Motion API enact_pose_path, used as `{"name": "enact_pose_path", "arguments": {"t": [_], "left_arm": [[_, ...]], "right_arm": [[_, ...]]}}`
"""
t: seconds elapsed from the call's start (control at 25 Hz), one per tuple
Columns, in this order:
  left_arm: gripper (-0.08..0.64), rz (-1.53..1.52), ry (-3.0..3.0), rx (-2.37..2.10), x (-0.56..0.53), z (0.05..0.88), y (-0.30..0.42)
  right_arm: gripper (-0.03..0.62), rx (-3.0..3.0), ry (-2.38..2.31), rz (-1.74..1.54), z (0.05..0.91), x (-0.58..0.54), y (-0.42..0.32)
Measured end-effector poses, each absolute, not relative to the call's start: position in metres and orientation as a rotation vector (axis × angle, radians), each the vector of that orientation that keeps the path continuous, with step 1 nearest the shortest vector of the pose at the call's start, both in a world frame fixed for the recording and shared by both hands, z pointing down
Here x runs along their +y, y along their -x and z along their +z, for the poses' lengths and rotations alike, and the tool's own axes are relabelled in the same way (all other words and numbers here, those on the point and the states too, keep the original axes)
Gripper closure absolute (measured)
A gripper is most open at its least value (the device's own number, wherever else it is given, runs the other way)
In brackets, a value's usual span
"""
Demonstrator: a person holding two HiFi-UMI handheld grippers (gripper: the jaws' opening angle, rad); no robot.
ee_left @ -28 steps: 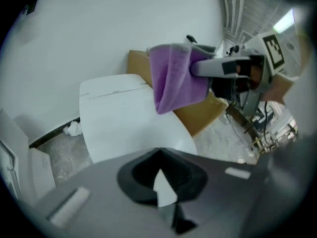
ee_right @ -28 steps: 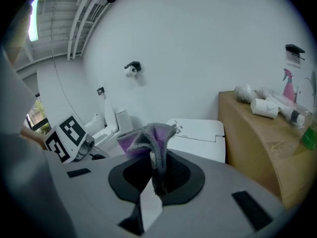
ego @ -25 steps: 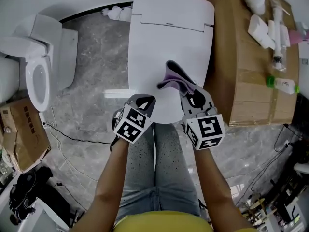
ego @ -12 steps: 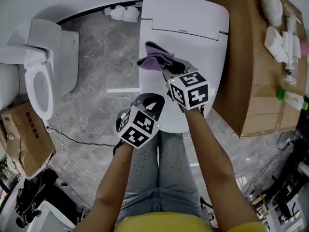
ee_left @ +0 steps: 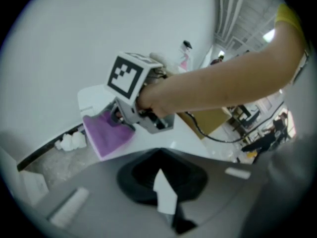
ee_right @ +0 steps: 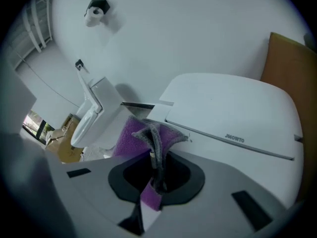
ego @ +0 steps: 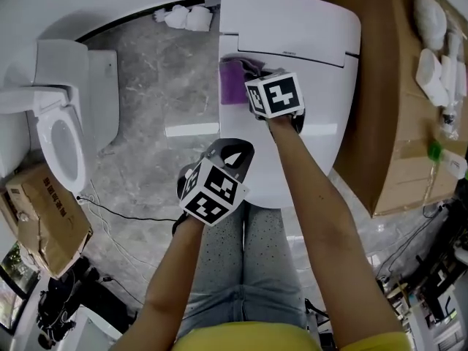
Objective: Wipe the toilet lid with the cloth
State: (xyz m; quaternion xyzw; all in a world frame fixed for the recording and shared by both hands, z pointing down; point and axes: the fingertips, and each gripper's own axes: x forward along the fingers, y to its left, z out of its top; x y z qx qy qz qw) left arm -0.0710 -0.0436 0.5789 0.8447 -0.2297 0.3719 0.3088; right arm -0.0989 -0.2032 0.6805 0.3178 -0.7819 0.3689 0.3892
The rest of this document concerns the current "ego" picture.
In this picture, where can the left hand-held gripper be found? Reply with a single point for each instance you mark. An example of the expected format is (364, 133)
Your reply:
(215, 196)

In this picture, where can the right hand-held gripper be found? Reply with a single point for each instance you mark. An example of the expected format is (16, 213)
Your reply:
(278, 93)

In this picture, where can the purple and grey cloth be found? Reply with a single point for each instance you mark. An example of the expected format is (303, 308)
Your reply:
(232, 86)

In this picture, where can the person's right forearm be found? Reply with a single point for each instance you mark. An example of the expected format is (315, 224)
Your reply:
(329, 214)

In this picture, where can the person's left forearm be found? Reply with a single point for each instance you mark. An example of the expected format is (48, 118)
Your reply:
(172, 280)

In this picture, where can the white smart toilet base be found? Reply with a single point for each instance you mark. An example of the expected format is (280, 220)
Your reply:
(292, 17)

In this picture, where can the white toilet with tank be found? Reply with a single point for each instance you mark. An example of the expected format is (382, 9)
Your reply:
(73, 79)

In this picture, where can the white paper roll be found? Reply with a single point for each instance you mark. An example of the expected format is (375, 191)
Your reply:
(199, 18)
(176, 17)

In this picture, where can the large flat cardboard box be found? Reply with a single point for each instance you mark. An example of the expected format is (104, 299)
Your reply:
(384, 123)

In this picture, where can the person's grey jeans legs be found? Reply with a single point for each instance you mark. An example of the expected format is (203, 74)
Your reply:
(248, 269)

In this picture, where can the small white crumpled paper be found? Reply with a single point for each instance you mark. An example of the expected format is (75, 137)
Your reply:
(159, 15)

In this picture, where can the white cleaner bottle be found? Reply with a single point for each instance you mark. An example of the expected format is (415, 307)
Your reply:
(431, 77)

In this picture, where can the person's yellow shirt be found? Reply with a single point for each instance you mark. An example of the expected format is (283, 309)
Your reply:
(248, 338)

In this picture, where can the white bottle with green caps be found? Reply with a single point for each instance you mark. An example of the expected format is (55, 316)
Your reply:
(449, 161)

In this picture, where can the torn brown cardboard box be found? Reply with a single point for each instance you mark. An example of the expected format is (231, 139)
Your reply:
(47, 225)

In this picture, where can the black bag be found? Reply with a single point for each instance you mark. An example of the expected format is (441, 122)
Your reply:
(62, 305)

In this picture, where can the window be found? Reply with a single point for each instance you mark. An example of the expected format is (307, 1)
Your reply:
(14, 287)

